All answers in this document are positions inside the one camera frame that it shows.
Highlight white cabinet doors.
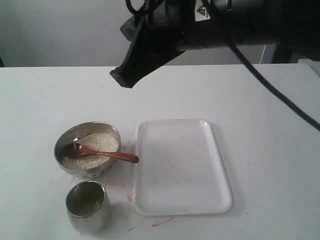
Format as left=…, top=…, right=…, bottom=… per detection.
left=0, top=0, right=293, bottom=67

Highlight black cable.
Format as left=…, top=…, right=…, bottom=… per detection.
left=124, top=0, right=320, bottom=132

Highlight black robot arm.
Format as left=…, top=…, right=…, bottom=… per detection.
left=110, top=0, right=320, bottom=88

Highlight white plastic tray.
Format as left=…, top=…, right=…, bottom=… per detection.
left=133, top=119, right=233, bottom=217

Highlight steel bowl of rice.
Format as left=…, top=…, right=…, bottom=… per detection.
left=54, top=122, right=121, bottom=179

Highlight small steel cup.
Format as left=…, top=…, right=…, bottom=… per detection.
left=65, top=180, right=111, bottom=235

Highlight brown wooden spoon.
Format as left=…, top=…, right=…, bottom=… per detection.
left=61, top=143, right=140, bottom=164

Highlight dark door frame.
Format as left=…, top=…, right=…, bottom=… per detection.
left=270, top=44, right=300, bottom=64

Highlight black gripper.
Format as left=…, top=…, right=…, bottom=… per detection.
left=110, top=0, right=213, bottom=89

